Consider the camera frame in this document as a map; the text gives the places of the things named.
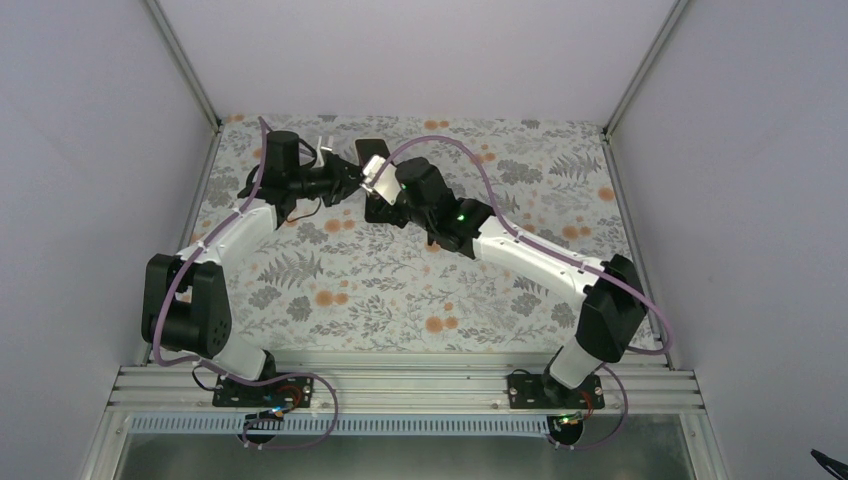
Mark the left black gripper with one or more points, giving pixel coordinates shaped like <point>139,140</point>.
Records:
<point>341,185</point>

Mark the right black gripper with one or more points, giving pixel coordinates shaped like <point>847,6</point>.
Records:
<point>399,221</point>

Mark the black phone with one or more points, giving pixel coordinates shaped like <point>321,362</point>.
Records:
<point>367,148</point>

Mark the black phone case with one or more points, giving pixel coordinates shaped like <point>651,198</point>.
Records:
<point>375,209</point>

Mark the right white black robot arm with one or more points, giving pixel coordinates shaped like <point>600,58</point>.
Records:
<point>606,293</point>

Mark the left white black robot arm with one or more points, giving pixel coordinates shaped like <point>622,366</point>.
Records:
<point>186,307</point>

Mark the floral patterned table mat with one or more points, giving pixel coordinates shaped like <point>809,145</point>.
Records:
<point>329,280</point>

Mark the black object at corner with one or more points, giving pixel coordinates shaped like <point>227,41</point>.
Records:
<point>836,468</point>

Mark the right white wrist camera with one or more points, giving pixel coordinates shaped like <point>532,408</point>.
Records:
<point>379,178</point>

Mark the aluminium rail frame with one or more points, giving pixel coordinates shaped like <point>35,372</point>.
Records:
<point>654,424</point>

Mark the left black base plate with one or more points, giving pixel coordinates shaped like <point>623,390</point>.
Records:
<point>295,392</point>

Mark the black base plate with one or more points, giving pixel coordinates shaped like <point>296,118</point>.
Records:
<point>295,392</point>
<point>528,391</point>

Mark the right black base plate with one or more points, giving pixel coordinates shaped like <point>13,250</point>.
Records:
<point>528,391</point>

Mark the slotted grey cable duct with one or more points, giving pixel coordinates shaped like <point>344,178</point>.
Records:
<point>346,424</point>

